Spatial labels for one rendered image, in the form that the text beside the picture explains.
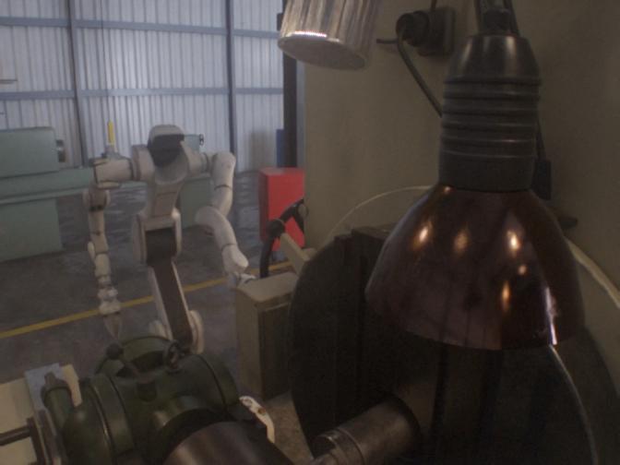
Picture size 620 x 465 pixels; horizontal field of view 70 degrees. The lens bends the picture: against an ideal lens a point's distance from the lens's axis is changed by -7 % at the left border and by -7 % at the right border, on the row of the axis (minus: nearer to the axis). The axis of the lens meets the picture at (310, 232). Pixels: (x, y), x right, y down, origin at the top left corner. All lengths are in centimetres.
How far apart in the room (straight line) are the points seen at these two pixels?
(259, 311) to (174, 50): 987
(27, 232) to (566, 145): 589
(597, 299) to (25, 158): 584
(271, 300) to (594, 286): 62
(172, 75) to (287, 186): 612
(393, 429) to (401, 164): 38
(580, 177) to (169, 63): 1025
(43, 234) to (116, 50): 513
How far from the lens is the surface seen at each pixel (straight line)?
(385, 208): 72
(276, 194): 492
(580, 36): 59
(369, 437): 64
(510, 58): 29
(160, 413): 80
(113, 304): 233
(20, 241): 615
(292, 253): 90
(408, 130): 71
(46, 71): 994
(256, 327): 99
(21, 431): 83
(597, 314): 58
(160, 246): 217
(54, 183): 620
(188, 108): 1073
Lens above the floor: 173
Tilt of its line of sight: 16 degrees down
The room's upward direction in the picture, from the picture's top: straight up
